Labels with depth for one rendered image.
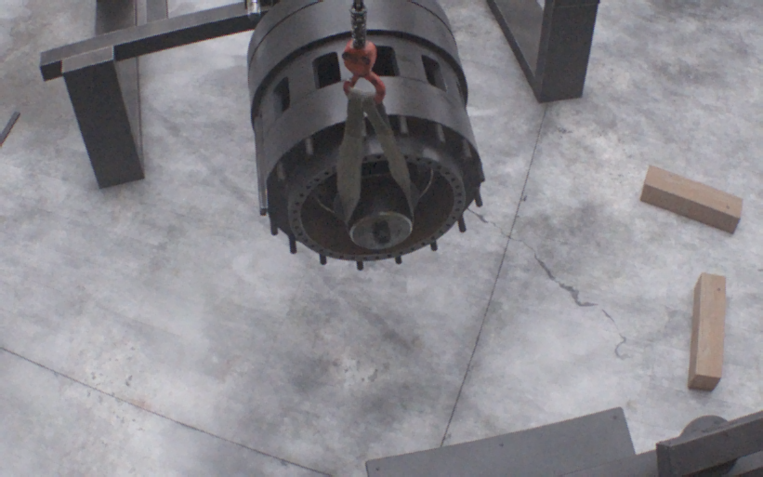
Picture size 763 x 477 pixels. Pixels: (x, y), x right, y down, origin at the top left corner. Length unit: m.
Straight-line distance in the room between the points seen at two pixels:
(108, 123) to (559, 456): 1.98
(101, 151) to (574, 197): 1.69
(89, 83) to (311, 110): 1.18
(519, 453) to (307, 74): 0.98
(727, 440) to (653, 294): 2.36
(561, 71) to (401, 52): 1.42
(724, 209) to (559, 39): 0.87
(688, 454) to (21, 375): 2.61
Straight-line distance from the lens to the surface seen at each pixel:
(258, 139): 2.28
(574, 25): 3.41
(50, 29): 4.31
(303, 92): 2.17
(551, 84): 3.59
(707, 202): 3.39
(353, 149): 1.97
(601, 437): 1.99
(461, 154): 2.19
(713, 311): 3.12
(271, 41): 2.35
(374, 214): 2.13
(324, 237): 2.33
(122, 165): 3.42
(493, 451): 1.94
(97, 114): 3.22
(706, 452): 0.87
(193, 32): 3.09
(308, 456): 2.84
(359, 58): 1.73
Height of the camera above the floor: 2.63
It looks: 55 degrees down
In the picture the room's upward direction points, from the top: straight up
